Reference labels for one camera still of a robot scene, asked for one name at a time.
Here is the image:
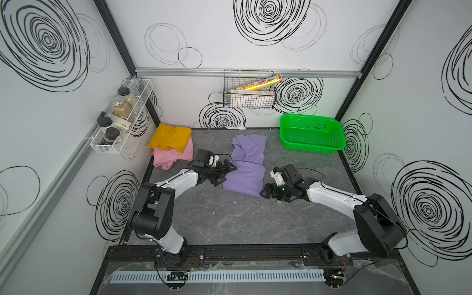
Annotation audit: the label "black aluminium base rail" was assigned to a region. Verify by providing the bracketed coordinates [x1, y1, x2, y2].
[103, 243, 382, 268]

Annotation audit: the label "white slotted cable duct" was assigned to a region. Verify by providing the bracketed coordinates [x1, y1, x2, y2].
[109, 269, 326, 284]

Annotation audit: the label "spice jar black lid far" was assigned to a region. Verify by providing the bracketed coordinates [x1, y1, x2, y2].
[118, 87, 137, 109]

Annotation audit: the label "spice jar black lid middle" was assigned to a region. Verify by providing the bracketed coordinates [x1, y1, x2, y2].
[97, 116, 114, 134]

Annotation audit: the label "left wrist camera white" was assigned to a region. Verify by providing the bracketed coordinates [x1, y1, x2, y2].
[208, 155, 220, 167]

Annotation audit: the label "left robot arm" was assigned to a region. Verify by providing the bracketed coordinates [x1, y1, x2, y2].
[126, 149, 237, 257]

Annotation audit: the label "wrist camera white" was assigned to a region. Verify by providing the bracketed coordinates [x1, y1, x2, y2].
[208, 155, 220, 167]
[270, 171, 286, 186]

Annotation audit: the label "yellow foil roll box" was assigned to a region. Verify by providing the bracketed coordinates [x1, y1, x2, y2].
[237, 75, 283, 91]

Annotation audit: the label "grey box in wire basket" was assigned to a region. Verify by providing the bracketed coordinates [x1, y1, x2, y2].
[226, 90, 275, 109]

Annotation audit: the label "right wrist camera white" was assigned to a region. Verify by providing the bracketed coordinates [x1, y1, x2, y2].
[270, 171, 286, 186]

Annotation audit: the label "purple t-shirt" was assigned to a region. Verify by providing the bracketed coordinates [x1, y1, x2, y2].
[223, 134, 267, 197]

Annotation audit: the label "spice jar black lid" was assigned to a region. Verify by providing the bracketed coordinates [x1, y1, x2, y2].
[97, 116, 114, 134]
[100, 127, 120, 145]
[118, 87, 137, 109]

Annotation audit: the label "folded pink t-shirt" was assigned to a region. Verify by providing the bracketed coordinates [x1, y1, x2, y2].
[152, 137, 194, 170]

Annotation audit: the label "white wire spice shelf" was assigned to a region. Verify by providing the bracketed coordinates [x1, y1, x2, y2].
[90, 77, 153, 160]

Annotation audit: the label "folded yellow t-shirt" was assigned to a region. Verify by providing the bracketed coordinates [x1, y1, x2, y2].
[147, 124, 192, 153]

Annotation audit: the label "green plastic basket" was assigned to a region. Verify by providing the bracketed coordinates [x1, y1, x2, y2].
[280, 114, 347, 154]

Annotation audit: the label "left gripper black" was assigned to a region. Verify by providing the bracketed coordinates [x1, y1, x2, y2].
[203, 159, 236, 186]

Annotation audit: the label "spice jar tan contents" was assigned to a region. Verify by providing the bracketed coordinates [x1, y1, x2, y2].
[111, 97, 132, 119]

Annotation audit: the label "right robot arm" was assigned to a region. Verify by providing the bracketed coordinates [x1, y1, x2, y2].
[260, 164, 408, 265]

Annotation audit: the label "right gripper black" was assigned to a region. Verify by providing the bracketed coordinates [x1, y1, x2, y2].
[258, 182, 293, 200]

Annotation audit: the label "spice jar black lid near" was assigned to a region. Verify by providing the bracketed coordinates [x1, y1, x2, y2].
[100, 127, 120, 145]

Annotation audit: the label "black wire wall basket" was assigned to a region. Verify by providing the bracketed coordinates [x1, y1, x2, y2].
[223, 70, 275, 109]

